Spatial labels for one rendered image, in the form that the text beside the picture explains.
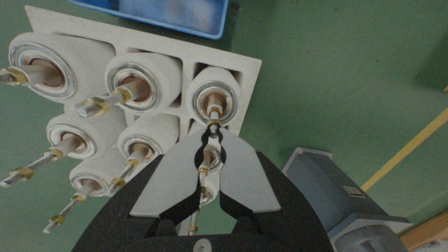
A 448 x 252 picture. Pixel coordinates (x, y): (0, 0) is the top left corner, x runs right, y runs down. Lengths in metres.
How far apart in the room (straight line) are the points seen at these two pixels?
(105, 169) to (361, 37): 0.77
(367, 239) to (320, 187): 0.15
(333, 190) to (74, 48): 0.68
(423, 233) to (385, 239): 1.48
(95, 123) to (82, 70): 0.10
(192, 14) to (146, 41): 0.20
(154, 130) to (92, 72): 0.12
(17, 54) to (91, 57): 0.07
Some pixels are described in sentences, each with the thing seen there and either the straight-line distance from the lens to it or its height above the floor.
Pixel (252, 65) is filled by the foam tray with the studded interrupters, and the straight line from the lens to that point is 0.28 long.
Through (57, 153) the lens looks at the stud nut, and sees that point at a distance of 0.33.
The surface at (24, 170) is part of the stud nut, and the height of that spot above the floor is 0.32.
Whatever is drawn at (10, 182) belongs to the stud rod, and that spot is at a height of 0.34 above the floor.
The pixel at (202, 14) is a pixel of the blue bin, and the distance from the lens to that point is 0.46.
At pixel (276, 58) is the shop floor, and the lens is 0.49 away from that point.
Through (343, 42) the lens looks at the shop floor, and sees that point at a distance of 0.59.
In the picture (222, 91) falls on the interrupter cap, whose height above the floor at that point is 0.25.
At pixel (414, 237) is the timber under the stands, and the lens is 2.07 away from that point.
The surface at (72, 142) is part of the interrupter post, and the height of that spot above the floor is 0.26.
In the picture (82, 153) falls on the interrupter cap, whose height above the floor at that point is 0.25.
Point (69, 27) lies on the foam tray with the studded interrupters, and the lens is 0.37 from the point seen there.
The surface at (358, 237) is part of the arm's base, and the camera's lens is 0.55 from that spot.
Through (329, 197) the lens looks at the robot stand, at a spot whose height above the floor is 0.22.
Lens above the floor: 0.45
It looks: 61 degrees down
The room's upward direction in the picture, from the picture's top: 175 degrees clockwise
